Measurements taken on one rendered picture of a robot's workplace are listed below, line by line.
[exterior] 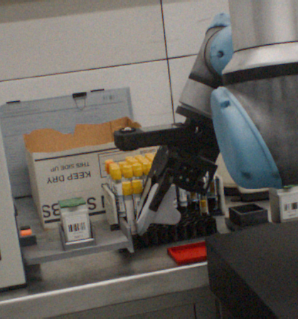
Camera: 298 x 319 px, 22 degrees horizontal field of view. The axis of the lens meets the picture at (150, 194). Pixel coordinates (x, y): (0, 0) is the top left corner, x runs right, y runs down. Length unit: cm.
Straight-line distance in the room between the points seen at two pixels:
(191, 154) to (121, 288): 23
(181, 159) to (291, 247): 27
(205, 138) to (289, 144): 40
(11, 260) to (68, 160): 33
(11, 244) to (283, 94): 50
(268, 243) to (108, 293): 27
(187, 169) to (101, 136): 55
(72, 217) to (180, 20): 76
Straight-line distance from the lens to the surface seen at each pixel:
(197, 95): 115
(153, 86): 177
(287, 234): 101
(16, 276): 114
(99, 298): 113
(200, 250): 119
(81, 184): 142
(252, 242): 99
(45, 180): 141
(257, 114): 80
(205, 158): 118
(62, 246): 118
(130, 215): 123
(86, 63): 174
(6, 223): 112
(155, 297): 115
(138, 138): 114
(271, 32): 82
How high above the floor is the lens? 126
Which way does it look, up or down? 14 degrees down
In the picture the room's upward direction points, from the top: 7 degrees counter-clockwise
